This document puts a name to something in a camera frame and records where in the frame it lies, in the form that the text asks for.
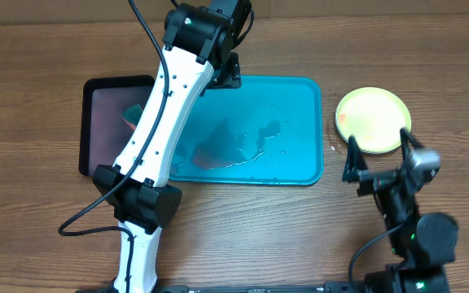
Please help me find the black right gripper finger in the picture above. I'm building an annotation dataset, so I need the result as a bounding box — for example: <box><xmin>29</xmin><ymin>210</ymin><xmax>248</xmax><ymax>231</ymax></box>
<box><xmin>342</xmin><ymin>136</ymin><xmax>368</xmax><ymax>182</ymax></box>
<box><xmin>400</xmin><ymin>128</ymin><xmax>423</xmax><ymax>157</ymax></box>

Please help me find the yellow-green plate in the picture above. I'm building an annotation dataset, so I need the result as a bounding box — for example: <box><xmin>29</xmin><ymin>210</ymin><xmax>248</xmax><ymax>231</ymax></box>
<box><xmin>335</xmin><ymin>87</ymin><xmax>412</xmax><ymax>154</ymax></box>

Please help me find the pink green sponge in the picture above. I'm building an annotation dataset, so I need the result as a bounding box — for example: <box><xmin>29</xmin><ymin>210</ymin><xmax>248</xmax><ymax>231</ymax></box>
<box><xmin>122</xmin><ymin>104</ymin><xmax>143</xmax><ymax>130</ymax></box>

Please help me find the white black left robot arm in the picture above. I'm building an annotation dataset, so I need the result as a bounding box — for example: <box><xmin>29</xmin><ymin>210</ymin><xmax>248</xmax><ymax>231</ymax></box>
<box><xmin>93</xmin><ymin>0</ymin><xmax>254</xmax><ymax>292</ymax></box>

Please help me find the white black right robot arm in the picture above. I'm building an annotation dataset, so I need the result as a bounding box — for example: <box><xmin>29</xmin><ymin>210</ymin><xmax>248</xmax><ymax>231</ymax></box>
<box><xmin>342</xmin><ymin>128</ymin><xmax>458</xmax><ymax>293</ymax></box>

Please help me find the teal plastic tray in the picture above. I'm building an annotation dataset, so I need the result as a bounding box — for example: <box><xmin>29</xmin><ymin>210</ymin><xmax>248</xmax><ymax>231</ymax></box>
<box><xmin>169</xmin><ymin>76</ymin><xmax>323</xmax><ymax>186</ymax></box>

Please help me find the black tray with water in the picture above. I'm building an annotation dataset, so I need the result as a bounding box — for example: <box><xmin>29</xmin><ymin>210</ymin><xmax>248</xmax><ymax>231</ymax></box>
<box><xmin>79</xmin><ymin>75</ymin><xmax>155</xmax><ymax>177</ymax></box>

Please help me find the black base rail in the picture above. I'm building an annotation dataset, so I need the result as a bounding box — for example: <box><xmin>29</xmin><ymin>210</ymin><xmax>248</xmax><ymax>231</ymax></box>
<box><xmin>75</xmin><ymin>280</ymin><xmax>382</xmax><ymax>293</ymax></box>

